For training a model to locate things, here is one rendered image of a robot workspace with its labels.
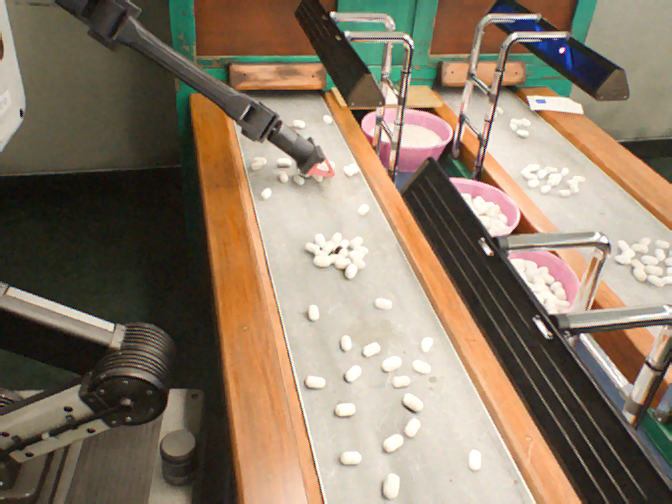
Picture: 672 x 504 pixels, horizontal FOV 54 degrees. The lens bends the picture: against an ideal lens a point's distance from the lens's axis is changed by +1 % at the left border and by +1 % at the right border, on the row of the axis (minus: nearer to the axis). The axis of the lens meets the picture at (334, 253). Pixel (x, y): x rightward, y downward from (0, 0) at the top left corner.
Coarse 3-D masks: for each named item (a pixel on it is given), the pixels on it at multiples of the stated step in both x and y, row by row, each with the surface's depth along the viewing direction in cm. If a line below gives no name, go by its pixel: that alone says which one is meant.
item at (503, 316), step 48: (432, 192) 96; (432, 240) 92; (480, 288) 81; (528, 288) 75; (528, 336) 72; (528, 384) 70; (576, 384) 65; (576, 432) 63; (624, 432) 59; (576, 480) 61; (624, 480) 58
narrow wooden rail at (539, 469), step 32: (352, 128) 190; (384, 192) 161; (416, 224) 150; (416, 256) 140; (448, 288) 131; (448, 320) 123; (480, 352) 117; (480, 384) 111; (512, 416) 105; (512, 448) 101; (544, 448) 101; (544, 480) 96
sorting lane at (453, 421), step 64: (320, 128) 194; (256, 192) 162; (320, 192) 164; (384, 256) 143; (320, 320) 125; (384, 320) 126; (384, 384) 112; (448, 384) 113; (320, 448) 101; (448, 448) 102
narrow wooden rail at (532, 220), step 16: (432, 112) 208; (448, 112) 205; (464, 128) 195; (448, 144) 198; (464, 144) 187; (464, 160) 188; (496, 160) 180; (496, 176) 172; (512, 192) 166; (528, 208) 160; (528, 224) 156; (544, 224) 154; (560, 256) 144; (576, 256) 144; (576, 272) 139; (608, 288) 135; (592, 304) 133; (608, 304) 131; (624, 304) 131; (608, 336) 129; (624, 336) 124; (640, 336) 124; (608, 352) 129; (624, 352) 125; (640, 352) 120; (624, 368) 125; (640, 368) 121; (656, 400) 117
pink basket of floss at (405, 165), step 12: (372, 120) 199; (384, 120) 203; (408, 120) 204; (432, 120) 201; (444, 132) 197; (384, 144) 184; (444, 144) 187; (384, 156) 188; (408, 156) 185; (420, 156) 185; (432, 156) 188; (408, 168) 189
